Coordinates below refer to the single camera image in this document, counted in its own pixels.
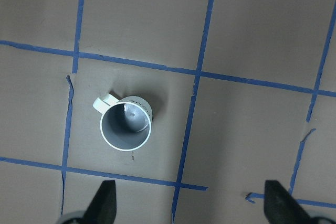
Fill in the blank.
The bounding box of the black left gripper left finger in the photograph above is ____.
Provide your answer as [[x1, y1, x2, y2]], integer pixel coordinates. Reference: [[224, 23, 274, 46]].
[[83, 180, 116, 224]]

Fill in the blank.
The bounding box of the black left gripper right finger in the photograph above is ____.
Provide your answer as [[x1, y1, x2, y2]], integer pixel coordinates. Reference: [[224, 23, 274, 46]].
[[264, 180, 311, 223]]

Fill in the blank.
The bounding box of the white mug grey inside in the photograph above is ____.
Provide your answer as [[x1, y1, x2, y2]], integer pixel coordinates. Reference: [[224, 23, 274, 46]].
[[93, 93, 153, 152]]

